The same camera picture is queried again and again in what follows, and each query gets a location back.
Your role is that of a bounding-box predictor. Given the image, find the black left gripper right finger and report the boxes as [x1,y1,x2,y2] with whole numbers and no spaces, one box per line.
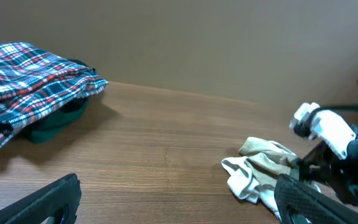
[274,174,358,224]

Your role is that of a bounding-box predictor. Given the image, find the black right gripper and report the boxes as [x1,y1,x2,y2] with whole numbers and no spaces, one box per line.
[297,125,358,207]

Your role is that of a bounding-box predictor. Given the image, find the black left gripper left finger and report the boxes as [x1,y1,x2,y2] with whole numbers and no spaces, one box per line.
[0,173,81,224]

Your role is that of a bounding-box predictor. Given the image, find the white and tan t-shirt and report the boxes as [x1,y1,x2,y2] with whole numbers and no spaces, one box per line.
[221,136,321,222]

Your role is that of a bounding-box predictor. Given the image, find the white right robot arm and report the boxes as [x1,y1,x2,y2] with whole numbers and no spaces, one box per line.
[289,103,358,207]

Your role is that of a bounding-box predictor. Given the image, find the dark green folded garment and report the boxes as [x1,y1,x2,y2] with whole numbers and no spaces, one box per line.
[0,58,98,158]

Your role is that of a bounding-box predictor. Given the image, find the plaid folded shirt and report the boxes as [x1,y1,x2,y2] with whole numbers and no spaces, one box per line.
[0,42,109,164]

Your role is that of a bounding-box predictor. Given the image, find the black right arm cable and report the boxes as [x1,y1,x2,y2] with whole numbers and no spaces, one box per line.
[314,105,358,113]

